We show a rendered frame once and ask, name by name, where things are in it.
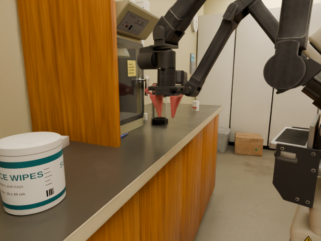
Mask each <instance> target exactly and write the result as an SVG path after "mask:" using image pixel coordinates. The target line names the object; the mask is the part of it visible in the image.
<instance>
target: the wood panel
mask: <svg viewBox="0 0 321 241"><path fill-rule="evenodd" d="M17 5H18V13H19V21H20V29H21V40H22V48H23V56H24V64H25V72H26V80H27V88H28V96H29V104H30V112H31V120H32V131H33V132H55V133H57V134H60V135H61V136H69V140H70V141H75V142H84V143H90V144H97V145H103V146H110V147H116V148H117V147H119V146H121V137H120V112H119V86H118V49H117V24H116V0H17Z"/></svg>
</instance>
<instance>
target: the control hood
mask: <svg viewBox="0 0 321 241"><path fill-rule="evenodd" d="M128 11H129V12H131V13H133V14H136V15H138V16H140V17H142V18H144V19H146V20H148V21H149V23H148V24H147V25H146V27H145V28H144V29H143V31H142V32H141V33H140V35H135V34H132V33H128V32H126V31H123V30H119V29H117V33H120V34H123V35H127V36H130V37H134V38H137V39H140V40H146V39H147V38H148V37H149V35H150V34H151V33H152V32H153V28H154V26H155V25H156V23H157V22H158V20H159V19H160V17H158V16H157V15H155V14H153V13H151V12H150V11H148V10H146V9H144V8H143V7H141V6H139V5H137V4H135V3H134V2H132V1H130V0H119V1H116V24H117V27H118V25H119V24H120V22H121V21H122V19H123V18H124V17H125V15H126V14H127V12H128Z"/></svg>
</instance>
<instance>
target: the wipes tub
mask: <svg viewBox="0 0 321 241"><path fill-rule="evenodd" d="M0 191H1V197H2V203H3V206H4V210H5V211H6V212H7V213H10V214H13V215H31V214H36V213H39V212H42V211H45V210H48V209H50V208H52V207H54V206H55V205H57V204H58V203H60V202H61V201H62V200H63V198H64V197H65V195H66V186H65V175H64V159H63V148H62V139H61V135H60V134H57V133H55V132H29V133H22V134H16V135H12V136H8V137H5V138H2V139H0Z"/></svg>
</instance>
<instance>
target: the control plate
mask: <svg viewBox="0 0 321 241"><path fill-rule="evenodd" d="M138 20H139V22H137V21H138ZM142 22H143V24H142ZM148 23H149V21H148V20H146V19H144V18H142V17H140V16H138V15H136V14H133V13H131V12H129V11H128V12H127V14H126V15H125V17H124V18H123V19H122V21H121V22H120V24H119V25H118V27H117V29H119V30H123V31H126V32H128V33H132V34H135V35H140V33H141V32H142V31H143V29H144V28H145V27H146V25H147V24H148ZM122 24H124V25H123V26H122ZM126 25H128V27H127V28H126V27H125V26H126ZM131 25H133V26H132V28H131V29H130V30H128V28H129V27H130V26H131ZM133 28H135V29H133ZM136 29H137V30H136ZM139 30H140V31H139Z"/></svg>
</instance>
